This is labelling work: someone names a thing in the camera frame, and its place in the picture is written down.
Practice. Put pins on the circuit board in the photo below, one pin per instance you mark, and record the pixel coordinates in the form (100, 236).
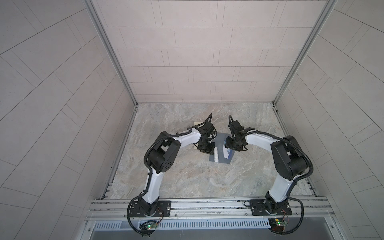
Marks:
(149, 226)
(278, 225)

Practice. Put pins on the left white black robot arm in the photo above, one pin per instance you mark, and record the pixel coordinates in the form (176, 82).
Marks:
(160, 157)

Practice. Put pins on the left circuit board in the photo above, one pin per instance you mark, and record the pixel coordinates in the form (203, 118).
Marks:
(149, 226)

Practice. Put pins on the right circuit board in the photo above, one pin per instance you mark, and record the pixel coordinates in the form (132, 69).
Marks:
(278, 225)

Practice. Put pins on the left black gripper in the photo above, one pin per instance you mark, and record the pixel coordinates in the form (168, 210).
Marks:
(210, 149)

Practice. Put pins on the grey envelope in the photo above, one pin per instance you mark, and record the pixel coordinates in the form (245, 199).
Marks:
(220, 139)

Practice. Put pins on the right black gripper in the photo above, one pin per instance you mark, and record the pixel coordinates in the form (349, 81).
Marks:
(227, 144)

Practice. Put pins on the white glue stick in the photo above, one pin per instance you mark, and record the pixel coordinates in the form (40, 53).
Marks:
(216, 155)

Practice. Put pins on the aluminium mounting rail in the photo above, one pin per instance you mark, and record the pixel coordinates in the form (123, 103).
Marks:
(215, 208)

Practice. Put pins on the blue floral card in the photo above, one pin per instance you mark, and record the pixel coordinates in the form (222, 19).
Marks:
(227, 153)

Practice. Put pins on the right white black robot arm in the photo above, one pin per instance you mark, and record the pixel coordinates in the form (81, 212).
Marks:
(290, 161)

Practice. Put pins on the yellow paper envelope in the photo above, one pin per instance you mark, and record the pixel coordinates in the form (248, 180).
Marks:
(199, 123)

